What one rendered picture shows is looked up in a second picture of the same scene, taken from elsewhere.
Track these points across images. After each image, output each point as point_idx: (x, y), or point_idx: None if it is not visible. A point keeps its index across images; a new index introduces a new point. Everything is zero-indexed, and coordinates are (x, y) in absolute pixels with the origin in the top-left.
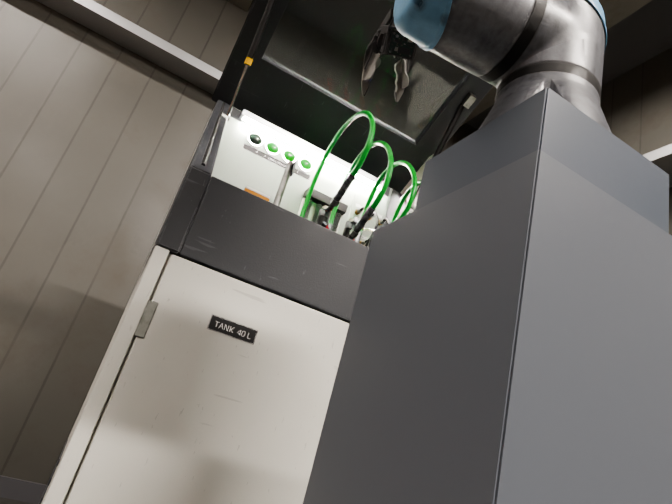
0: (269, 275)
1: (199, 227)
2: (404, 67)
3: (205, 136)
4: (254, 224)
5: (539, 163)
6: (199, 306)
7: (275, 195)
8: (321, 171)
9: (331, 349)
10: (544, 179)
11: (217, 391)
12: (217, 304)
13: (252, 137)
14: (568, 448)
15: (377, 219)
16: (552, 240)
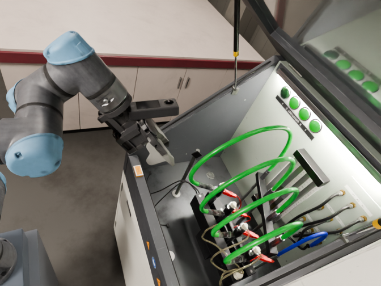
0: (133, 202)
1: (126, 171)
2: (148, 150)
3: (170, 121)
4: (132, 182)
5: None
6: (126, 194)
7: (282, 141)
8: (327, 138)
9: (139, 244)
10: None
11: (127, 219)
12: (127, 197)
13: (281, 91)
14: None
15: (331, 215)
16: None
